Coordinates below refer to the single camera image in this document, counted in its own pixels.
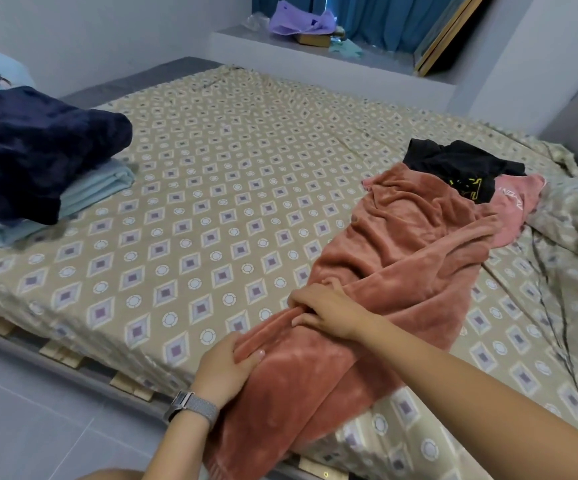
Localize person's right hand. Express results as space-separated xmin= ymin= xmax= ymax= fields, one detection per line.
xmin=287 ymin=281 xmax=375 ymax=346

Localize person's left hand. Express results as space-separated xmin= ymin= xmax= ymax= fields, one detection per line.
xmin=190 ymin=331 xmax=267 ymax=410

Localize rust brown garment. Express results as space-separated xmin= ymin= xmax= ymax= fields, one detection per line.
xmin=203 ymin=161 xmax=506 ymax=480

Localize bed with patterned beige sheet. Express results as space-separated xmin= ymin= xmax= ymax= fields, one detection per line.
xmin=0 ymin=65 xmax=578 ymax=480

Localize black garment yellow print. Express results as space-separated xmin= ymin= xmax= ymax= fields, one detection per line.
xmin=401 ymin=137 xmax=528 ymax=204

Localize pink shirt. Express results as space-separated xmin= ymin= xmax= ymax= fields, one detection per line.
xmin=361 ymin=173 xmax=547 ymax=250

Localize light blue fleece pajama pants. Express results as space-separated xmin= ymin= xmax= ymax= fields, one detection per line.
xmin=0 ymin=157 xmax=137 ymax=254

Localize navy velvet garment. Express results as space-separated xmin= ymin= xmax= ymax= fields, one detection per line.
xmin=0 ymin=85 xmax=135 ymax=227

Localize person's right forearm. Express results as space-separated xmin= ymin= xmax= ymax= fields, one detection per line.
xmin=353 ymin=315 xmax=578 ymax=480

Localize person's left leg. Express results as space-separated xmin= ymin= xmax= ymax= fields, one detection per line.
xmin=79 ymin=467 xmax=150 ymax=480

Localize grey band wristwatch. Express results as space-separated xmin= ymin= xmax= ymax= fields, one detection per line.
xmin=163 ymin=391 xmax=222 ymax=428

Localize teal small item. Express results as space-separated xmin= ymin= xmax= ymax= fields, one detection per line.
xmin=327 ymin=37 xmax=366 ymax=60

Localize small wooden box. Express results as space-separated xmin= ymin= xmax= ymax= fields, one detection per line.
xmin=295 ymin=33 xmax=334 ymax=49

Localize purple cloth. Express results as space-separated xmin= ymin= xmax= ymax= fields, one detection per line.
xmin=268 ymin=0 xmax=339 ymax=38

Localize blue curtain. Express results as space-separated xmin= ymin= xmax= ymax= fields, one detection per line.
xmin=252 ymin=0 xmax=460 ymax=54

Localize clear plastic bag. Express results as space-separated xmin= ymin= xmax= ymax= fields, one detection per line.
xmin=241 ymin=11 xmax=270 ymax=34

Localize leaning wooden picture frames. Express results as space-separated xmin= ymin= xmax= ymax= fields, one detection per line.
xmin=413 ymin=0 xmax=490 ymax=78

